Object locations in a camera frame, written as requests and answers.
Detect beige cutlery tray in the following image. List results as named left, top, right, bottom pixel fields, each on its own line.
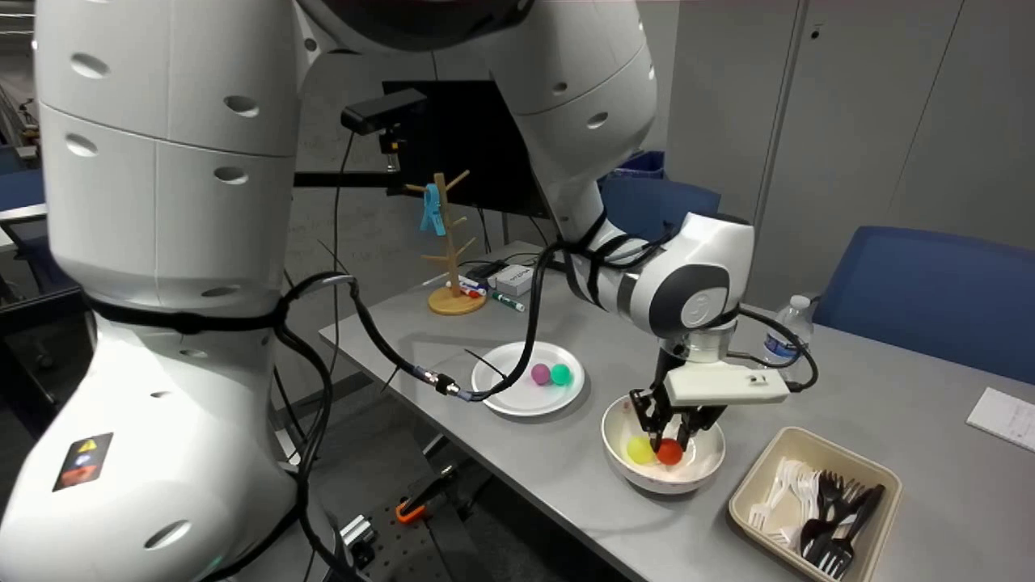
left=726, top=425, right=906, bottom=557

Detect clear plastic water bottle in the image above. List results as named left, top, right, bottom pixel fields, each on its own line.
left=759, top=292, right=818, bottom=368

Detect white plastic fork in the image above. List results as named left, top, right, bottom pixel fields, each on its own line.
left=771, top=461, right=818, bottom=543
left=746, top=465, right=797, bottom=538
left=773, top=457, right=826, bottom=529

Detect black plastic fork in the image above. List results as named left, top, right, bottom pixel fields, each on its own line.
left=798, top=469, right=866, bottom=552
left=801, top=481, right=890, bottom=580

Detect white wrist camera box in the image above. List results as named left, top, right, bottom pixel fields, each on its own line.
left=659, top=363, right=792, bottom=412

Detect orange black clamp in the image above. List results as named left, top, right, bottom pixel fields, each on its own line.
left=392, top=460, right=480, bottom=529

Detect black stereo camera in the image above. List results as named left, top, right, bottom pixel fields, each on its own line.
left=339, top=86, right=432, bottom=140

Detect small white box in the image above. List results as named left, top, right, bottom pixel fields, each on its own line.
left=490, top=263, right=539, bottom=298

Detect blue bin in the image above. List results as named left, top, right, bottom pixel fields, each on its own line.
left=618, top=149, right=669, bottom=177

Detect black monitor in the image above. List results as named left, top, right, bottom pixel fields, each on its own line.
left=381, top=75, right=555, bottom=221

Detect white paper sheet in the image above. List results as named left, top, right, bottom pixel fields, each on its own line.
left=965, top=386, right=1035, bottom=451

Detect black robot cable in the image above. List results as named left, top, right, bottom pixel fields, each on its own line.
left=273, top=213, right=823, bottom=404

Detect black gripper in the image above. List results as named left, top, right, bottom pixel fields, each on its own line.
left=629, top=368, right=731, bottom=450

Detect black camera mount rod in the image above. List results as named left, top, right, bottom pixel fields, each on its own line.
left=293, top=164, right=422, bottom=195

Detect blue clip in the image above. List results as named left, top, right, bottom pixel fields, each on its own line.
left=417, top=177, right=451, bottom=241

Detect blue office chair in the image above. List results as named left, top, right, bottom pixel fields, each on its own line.
left=599, top=164, right=726, bottom=250
left=812, top=222, right=1035, bottom=388

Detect teal marker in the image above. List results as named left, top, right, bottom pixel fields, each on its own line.
left=490, top=289, right=530, bottom=318

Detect white round plate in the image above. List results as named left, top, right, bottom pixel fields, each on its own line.
left=470, top=338, right=590, bottom=420

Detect wooden mug tree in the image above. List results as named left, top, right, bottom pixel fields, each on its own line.
left=405, top=167, right=493, bottom=319

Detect white cabinet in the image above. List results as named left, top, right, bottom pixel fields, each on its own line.
left=662, top=0, right=1035, bottom=318

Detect white bowl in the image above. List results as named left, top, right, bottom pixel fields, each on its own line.
left=599, top=388, right=731, bottom=498

